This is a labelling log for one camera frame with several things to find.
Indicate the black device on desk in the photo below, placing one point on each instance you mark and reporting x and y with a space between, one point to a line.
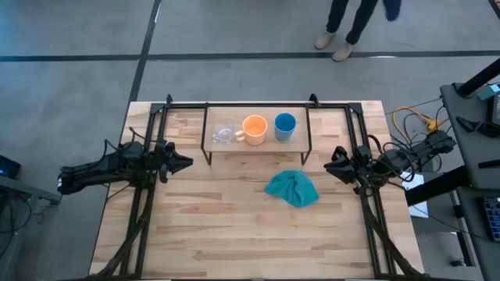
488 129

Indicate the grey desk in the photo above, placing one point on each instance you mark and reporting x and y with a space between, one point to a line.
472 164

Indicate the white paper sheet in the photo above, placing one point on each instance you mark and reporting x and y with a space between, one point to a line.
416 203

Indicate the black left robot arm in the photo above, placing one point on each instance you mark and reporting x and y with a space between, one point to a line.
90 173

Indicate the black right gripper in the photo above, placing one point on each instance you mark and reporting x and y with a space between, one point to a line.
357 171

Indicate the dark keyboard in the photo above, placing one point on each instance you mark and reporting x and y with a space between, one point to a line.
493 218

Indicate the black monitor pole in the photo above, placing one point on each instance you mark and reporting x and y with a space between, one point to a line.
478 80

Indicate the black strip on desk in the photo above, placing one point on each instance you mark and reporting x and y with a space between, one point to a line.
490 164

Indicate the black desk beam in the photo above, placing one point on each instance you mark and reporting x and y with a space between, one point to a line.
437 185

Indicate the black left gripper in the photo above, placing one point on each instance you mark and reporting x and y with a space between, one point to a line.
164 166

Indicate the clear glass cup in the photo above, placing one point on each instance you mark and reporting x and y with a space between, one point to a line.
224 134

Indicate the small teal box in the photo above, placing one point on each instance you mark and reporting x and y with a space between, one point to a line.
490 93

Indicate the teal cloth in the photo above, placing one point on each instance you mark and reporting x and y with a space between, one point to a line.
293 187

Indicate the person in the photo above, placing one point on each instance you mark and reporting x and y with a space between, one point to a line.
359 19

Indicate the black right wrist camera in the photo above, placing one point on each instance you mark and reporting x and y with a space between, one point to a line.
340 153

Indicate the blue cup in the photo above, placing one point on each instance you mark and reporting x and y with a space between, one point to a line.
285 123

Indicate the black box blue light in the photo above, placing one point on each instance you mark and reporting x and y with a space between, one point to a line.
8 168

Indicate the peach orange mug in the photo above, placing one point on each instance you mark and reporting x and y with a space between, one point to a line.
254 126

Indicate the grey side table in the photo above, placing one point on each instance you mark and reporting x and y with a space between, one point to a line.
23 187

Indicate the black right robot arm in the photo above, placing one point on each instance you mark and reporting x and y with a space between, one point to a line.
429 146

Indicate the black metal table frame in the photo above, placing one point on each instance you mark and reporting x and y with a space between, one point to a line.
157 108

